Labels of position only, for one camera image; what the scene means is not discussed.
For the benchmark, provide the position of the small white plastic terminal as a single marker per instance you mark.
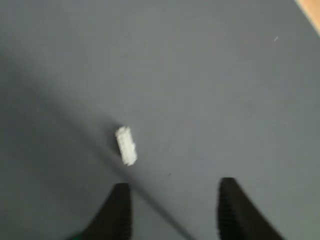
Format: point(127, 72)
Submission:
point(127, 147)

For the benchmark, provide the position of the dark grey mat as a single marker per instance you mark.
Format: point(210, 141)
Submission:
point(200, 100)

